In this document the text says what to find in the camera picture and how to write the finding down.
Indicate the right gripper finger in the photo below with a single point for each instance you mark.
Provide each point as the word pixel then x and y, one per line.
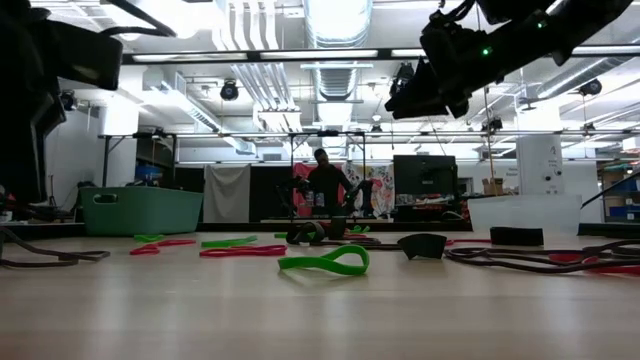
pixel 425 109
pixel 417 90

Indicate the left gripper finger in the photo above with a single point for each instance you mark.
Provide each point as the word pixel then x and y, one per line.
pixel 10 165
pixel 42 150

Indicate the black wide rubber band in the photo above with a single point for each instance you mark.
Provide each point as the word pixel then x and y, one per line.
pixel 515 236
pixel 422 246
pixel 292 235
pixel 337 227

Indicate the green rubber band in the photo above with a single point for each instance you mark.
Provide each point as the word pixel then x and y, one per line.
pixel 280 235
pixel 361 230
pixel 150 238
pixel 230 243
pixel 300 264

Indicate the thin red rubber band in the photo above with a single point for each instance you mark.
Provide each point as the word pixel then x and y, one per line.
pixel 352 236
pixel 145 251
pixel 470 242
pixel 240 252
pixel 620 271

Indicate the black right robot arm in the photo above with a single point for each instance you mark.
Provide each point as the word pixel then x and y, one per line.
pixel 550 30

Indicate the white LED light strip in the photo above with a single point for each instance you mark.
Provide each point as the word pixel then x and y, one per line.
pixel 190 57
pixel 407 52
pixel 610 49
pixel 320 54

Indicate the black monitor panel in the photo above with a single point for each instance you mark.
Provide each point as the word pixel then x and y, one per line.
pixel 425 175

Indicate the thin vertical pole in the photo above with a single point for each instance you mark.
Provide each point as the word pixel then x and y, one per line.
pixel 487 140

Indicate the floral hanging cloth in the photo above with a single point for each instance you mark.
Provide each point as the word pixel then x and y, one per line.
pixel 382 192

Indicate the cardboard box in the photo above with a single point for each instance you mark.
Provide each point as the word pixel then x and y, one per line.
pixel 493 187

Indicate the blue container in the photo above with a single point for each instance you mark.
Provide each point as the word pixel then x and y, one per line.
pixel 148 176

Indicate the white round column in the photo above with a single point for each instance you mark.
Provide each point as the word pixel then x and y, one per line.
pixel 540 165

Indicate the person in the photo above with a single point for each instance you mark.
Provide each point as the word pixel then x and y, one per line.
pixel 327 185

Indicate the teal plastic basket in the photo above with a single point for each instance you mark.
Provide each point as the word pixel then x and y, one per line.
pixel 150 215

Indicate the clear plastic bin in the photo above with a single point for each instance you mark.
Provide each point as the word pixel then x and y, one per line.
pixel 525 215

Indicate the pink hanging cloth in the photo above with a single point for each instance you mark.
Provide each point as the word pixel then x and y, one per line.
pixel 300 200

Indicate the grey hanging cloth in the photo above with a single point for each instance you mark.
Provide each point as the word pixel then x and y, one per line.
pixel 227 195

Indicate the storage shelf with bins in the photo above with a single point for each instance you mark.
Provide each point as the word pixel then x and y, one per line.
pixel 622 200

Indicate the black ceiling camera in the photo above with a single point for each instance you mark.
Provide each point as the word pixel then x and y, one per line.
pixel 591 87
pixel 229 91
pixel 67 100
pixel 402 72

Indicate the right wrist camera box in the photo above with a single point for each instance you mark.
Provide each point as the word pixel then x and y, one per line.
pixel 450 42

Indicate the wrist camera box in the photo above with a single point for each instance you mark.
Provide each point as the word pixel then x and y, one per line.
pixel 85 55
pixel 450 42

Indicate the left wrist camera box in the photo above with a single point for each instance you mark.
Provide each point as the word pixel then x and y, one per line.
pixel 85 55

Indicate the silver round air duct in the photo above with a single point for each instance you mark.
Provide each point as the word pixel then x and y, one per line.
pixel 337 30

